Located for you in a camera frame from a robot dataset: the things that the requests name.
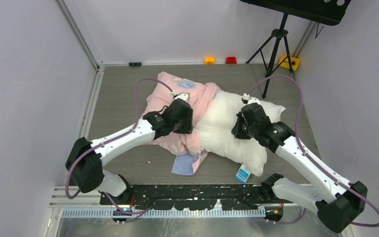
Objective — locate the black overhead panel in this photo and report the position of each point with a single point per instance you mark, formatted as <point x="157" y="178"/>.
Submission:
<point x="324" y="12"/>

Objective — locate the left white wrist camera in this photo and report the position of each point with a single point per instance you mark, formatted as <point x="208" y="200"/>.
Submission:
<point x="182" y="96"/>

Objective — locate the white pillow care label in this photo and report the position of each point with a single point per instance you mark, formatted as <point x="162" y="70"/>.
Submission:
<point x="242" y="174"/>

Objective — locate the red block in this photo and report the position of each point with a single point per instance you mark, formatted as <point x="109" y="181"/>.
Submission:
<point x="231" y="60"/>

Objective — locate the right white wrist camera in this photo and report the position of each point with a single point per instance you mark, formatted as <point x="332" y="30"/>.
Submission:
<point x="247" y="99"/>

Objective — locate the white pillow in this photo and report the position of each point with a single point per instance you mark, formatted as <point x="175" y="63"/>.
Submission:
<point x="218" y="131"/>

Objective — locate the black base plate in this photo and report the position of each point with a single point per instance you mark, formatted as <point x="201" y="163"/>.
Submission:
<point x="193" y="197"/>

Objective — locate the orange block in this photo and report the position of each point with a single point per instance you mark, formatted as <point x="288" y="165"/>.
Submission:
<point x="209" y="60"/>

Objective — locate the white slotted cable duct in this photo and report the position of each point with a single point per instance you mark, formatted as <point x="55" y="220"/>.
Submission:
<point x="110" y="212"/>

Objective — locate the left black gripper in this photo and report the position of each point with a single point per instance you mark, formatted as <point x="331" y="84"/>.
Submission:
<point x="186" y="127"/>

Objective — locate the yellow block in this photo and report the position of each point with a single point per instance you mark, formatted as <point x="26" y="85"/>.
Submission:
<point x="287" y="62"/>

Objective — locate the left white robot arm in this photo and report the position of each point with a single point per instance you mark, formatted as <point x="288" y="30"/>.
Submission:
<point x="87" y="158"/>

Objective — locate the pink pillowcase with blue print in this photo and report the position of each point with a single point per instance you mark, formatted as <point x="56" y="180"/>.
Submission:
<point x="186" y="147"/>

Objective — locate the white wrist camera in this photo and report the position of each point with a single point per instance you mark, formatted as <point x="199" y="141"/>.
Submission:
<point x="182" y="96"/>
<point x="247" y="99"/>

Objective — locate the black tripod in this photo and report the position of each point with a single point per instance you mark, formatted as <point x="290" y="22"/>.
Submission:
<point x="278" y="35"/>

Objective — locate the small black block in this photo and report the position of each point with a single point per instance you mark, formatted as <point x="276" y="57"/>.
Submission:
<point x="135" y="64"/>

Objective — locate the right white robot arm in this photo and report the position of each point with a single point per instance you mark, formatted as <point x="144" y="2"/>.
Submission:
<point x="334" y="199"/>

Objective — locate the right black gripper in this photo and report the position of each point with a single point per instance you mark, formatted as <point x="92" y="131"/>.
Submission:
<point x="237" y="131"/>

